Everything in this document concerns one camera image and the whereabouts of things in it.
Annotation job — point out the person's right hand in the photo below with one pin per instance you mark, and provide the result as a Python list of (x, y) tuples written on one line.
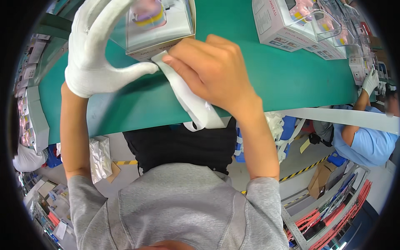
[(215, 72)]

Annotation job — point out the person's left hand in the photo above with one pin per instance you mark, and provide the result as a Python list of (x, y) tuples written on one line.
[(90, 59)]

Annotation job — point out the white label backing strip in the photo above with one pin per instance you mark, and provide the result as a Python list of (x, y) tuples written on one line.
[(193, 103)]

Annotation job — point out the clear window toy camera box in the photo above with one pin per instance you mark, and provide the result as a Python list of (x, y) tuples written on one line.
[(162, 28)]

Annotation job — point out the table with paper sheets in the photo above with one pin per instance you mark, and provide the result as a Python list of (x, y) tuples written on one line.
[(37, 59)]

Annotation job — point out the person's legs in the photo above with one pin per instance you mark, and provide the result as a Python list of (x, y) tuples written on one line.
[(181, 147)]

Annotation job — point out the heap of white paper strips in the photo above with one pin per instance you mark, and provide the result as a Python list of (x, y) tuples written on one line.
[(276, 128)]

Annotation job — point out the stack of white product boxes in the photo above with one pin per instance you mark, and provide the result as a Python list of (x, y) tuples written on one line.
[(36, 122)]

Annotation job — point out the blue plastic crate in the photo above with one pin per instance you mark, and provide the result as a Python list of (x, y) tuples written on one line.
[(289, 128)]

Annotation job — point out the crumpled white plastic bag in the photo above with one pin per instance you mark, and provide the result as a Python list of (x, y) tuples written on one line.
[(100, 159)]

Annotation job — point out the blue plastic bin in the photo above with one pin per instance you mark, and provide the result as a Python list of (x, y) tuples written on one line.
[(53, 157)]

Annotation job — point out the yellow paper piece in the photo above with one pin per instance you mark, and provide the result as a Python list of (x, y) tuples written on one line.
[(305, 145)]

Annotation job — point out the flat brown cardboard piece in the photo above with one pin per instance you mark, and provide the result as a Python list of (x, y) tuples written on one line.
[(114, 173)]

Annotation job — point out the white filled sack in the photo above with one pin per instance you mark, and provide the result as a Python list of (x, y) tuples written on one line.
[(28, 161)]

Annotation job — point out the person's body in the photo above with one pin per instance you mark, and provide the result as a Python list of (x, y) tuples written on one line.
[(178, 209)]

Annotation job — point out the blue plastic stool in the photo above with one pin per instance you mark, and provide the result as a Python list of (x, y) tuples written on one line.
[(336, 159)]

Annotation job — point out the brown cardboard carton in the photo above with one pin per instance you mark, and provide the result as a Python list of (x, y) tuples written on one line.
[(322, 179)]

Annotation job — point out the shelf with packaged goods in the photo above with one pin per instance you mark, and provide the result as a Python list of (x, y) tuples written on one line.
[(47, 206)]

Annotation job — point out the metal rack with red trays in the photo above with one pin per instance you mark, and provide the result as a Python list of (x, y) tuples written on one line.
[(331, 212)]

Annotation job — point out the row of toy camera boxes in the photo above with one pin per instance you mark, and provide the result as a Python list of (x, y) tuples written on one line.
[(297, 28)]

